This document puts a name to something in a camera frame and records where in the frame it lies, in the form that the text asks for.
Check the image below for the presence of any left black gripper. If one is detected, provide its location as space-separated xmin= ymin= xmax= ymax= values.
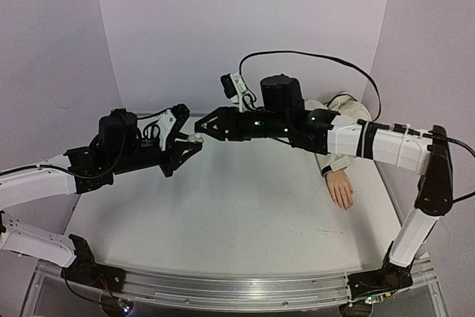
xmin=112 ymin=134 xmax=202 ymax=178

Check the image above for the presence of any white nail polish bottle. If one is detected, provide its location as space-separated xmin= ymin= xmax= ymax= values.
xmin=187 ymin=133 xmax=204 ymax=143

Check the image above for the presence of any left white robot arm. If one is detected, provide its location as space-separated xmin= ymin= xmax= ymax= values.
xmin=1 ymin=104 xmax=203 ymax=285

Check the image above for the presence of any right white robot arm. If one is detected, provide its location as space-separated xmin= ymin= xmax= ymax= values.
xmin=194 ymin=74 xmax=453 ymax=267

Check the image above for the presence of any beige jacket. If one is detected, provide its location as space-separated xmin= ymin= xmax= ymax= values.
xmin=304 ymin=93 xmax=372 ymax=177

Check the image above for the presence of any mannequin hand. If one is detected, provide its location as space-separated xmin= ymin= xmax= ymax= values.
xmin=325 ymin=169 xmax=353 ymax=212

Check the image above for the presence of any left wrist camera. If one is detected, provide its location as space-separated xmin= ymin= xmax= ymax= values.
xmin=157 ymin=103 xmax=190 ymax=151

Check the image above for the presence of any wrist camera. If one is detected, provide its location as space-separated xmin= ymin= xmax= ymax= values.
xmin=220 ymin=73 xmax=257 ymax=112
xmin=157 ymin=103 xmax=190 ymax=151

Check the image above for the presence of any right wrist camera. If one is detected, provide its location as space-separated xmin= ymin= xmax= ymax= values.
xmin=220 ymin=73 xmax=257 ymax=112

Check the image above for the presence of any aluminium front rail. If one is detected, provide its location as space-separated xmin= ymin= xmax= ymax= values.
xmin=33 ymin=263 xmax=442 ymax=317

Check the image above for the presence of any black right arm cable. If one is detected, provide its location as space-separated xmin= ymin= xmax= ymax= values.
xmin=239 ymin=49 xmax=475 ymax=203

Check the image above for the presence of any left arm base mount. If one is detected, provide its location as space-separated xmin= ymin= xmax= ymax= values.
xmin=61 ymin=234 xmax=126 ymax=293

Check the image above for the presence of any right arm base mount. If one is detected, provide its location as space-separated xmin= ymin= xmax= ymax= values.
xmin=347 ymin=242 xmax=413 ymax=302

